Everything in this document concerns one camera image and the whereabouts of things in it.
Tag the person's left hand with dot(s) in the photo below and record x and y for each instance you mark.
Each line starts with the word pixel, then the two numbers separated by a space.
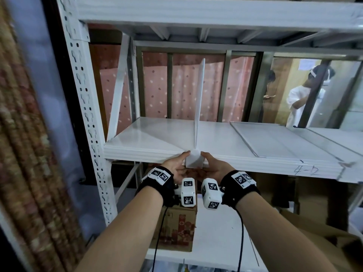
pixel 175 167

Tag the person's right hand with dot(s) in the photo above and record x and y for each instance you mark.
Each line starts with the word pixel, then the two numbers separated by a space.
pixel 218 169

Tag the white metal shelving rack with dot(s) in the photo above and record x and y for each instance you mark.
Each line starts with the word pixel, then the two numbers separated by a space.
pixel 198 14

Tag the person's left forearm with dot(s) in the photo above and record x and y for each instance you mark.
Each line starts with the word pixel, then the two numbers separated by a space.
pixel 127 232

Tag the person's right forearm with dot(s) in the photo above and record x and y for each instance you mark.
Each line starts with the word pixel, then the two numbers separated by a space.
pixel 275 235

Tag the open brown box lower shelf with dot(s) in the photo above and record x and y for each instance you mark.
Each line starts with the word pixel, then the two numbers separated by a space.
pixel 317 243

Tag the black wristband with markers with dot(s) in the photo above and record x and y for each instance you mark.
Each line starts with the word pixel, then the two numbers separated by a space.
pixel 158 189
pixel 235 189

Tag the red printed cardboard box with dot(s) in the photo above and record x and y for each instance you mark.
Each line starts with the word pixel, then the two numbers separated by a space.
pixel 175 229

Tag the pink dotted curtain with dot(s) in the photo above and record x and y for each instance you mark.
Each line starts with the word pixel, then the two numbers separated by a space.
pixel 184 90

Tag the steel framed glass partition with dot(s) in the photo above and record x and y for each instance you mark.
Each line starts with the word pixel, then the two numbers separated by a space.
pixel 259 87

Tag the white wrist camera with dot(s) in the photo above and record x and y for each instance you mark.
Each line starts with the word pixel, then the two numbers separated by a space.
pixel 211 194
pixel 188 192

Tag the dark wooden frame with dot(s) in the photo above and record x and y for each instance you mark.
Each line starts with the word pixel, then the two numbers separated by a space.
pixel 71 104

